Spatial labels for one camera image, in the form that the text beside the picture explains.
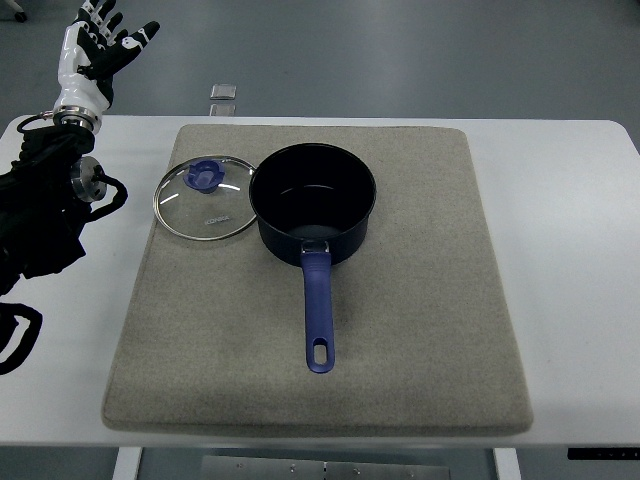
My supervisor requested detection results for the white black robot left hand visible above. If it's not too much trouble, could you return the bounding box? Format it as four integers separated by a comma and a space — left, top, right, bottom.
53, 1, 160, 134

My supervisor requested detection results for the glass pot lid blue knob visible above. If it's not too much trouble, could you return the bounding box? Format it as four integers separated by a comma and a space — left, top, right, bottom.
153, 155, 256, 241

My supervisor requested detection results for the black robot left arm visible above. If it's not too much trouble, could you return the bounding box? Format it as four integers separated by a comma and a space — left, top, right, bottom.
1, 121, 128, 294

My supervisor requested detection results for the chair caster wheel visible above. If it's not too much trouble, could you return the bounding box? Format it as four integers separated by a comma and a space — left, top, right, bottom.
3, 0, 28, 23

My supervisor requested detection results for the upper floor outlet plate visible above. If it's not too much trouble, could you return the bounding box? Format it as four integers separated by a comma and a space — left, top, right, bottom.
210, 84, 237, 100

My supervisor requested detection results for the floor outlet plate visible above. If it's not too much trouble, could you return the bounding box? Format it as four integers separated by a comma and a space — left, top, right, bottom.
210, 84, 237, 100
209, 103, 236, 117

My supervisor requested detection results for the lower floor outlet plate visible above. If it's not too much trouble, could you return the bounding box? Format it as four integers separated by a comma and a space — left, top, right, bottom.
209, 103, 236, 117

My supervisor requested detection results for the white left table leg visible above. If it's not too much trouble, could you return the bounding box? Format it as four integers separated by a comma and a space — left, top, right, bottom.
112, 447, 143, 480

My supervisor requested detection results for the white table leg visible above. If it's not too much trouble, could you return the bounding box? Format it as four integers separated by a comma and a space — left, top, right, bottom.
493, 448, 522, 480
112, 447, 143, 480

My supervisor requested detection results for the metal table crossbar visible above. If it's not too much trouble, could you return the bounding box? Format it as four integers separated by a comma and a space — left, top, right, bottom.
199, 455, 451, 480

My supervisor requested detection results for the grey felt mat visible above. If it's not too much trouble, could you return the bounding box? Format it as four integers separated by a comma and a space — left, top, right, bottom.
102, 125, 533, 438

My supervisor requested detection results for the white right table leg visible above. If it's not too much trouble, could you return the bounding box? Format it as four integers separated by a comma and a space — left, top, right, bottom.
493, 448, 522, 480

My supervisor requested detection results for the black table control panel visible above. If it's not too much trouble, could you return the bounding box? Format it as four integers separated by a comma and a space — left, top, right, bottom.
567, 447, 640, 461

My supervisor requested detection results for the dark saucepan blue handle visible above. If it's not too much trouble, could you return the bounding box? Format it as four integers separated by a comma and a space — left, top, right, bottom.
249, 143, 377, 374

